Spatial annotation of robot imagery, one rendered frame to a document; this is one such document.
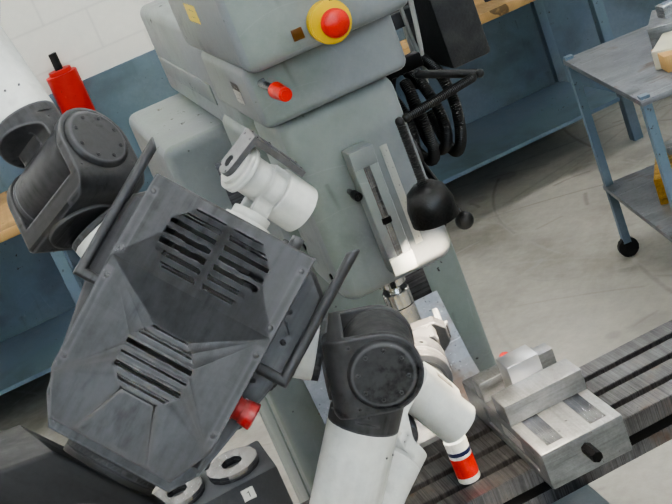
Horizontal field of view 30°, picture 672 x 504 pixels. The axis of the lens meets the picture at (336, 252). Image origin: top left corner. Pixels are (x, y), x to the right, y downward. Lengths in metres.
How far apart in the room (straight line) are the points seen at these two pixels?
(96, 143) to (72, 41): 4.63
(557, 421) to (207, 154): 0.80
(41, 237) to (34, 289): 4.78
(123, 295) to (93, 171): 0.18
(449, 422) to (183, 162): 0.82
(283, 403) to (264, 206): 0.99
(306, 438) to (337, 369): 1.08
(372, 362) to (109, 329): 0.30
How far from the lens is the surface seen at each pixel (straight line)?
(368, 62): 1.86
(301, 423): 2.52
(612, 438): 2.10
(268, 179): 1.55
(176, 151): 2.32
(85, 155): 1.49
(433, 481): 2.24
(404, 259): 1.93
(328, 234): 1.93
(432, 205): 1.82
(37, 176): 1.54
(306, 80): 1.84
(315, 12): 1.71
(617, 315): 4.60
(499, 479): 2.16
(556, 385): 2.16
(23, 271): 6.28
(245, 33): 1.71
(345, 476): 1.55
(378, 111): 1.92
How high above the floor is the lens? 2.05
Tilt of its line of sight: 19 degrees down
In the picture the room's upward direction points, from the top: 22 degrees counter-clockwise
